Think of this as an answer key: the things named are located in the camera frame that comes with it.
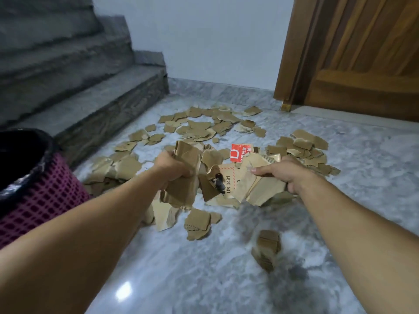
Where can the person's right hand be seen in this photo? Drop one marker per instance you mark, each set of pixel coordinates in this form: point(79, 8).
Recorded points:
point(291, 174)

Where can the person's left hand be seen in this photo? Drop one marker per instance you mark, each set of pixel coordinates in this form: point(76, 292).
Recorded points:
point(172, 169)

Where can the person's right thumb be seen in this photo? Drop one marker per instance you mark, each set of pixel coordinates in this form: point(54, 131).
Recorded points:
point(266, 171)

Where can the person's left fingers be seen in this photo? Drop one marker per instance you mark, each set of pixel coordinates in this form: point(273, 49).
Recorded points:
point(187, 171)

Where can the brown cardboard sheet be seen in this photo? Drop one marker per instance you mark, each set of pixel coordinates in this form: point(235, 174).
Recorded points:
point(258, 189)

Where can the brown cardboard bundle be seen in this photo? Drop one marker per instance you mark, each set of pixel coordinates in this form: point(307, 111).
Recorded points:
point(185, 192)

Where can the person's right forearm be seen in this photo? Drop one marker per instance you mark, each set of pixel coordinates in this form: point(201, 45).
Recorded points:
point(360, 238)

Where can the person's left forearm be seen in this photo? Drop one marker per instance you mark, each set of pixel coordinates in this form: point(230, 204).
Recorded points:
point(75, 245)

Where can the red printed cardboard scrap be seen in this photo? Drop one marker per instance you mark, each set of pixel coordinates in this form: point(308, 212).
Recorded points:
point(238, 153)

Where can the pile of torn cardboard scraps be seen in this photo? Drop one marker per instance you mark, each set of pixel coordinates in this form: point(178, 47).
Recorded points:
point(196, 127)

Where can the small folded brown cardboard chunk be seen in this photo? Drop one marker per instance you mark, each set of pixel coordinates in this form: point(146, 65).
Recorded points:
point(266, 250)

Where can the grey stone staircase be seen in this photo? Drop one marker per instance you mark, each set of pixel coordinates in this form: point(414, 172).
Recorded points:
point(75, 78)

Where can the pink mesh waste basket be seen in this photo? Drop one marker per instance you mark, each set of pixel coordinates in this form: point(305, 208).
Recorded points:
point(42, 199)

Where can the brown wooden door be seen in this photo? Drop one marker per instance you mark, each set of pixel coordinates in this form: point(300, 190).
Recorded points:
point(370, 58)

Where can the black plastic bin liner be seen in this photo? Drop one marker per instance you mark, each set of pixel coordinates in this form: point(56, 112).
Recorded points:
point(19, 153)

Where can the brown wooden door frame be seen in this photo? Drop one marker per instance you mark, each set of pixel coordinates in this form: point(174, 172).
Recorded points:
point(294, 48)

